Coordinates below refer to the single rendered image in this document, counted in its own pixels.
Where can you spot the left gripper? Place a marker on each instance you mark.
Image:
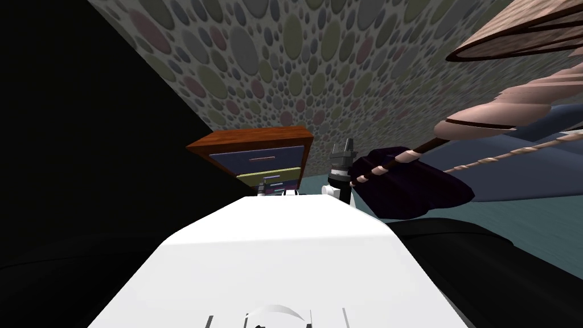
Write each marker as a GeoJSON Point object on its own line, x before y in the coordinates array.
{"type": "Point", "coordinates": [262, 187]}

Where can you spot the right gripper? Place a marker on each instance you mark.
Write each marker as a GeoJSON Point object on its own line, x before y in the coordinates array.
{"type": "Point", "coordinates": [342, 161]}

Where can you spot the olive drawer front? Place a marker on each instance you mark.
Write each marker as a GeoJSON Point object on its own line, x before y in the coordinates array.
{"type": "Point", "coordinates": [291, 175]}

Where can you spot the brown wooden dresser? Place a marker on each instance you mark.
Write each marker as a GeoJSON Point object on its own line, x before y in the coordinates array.
{"type": "Point", "coordinates": [255, 136]}

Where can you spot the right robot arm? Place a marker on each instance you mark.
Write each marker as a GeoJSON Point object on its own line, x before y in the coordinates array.
{"type": "Point", "coordinates": [483, 278]}

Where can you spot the dark blue drawer front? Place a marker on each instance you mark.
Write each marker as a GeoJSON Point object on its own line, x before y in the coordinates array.
{"type": "Point", "coordinates": [282, 157]}

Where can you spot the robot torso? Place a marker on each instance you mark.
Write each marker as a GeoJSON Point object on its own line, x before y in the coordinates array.
{"type": "Point", "coordinates": [282, 255]}

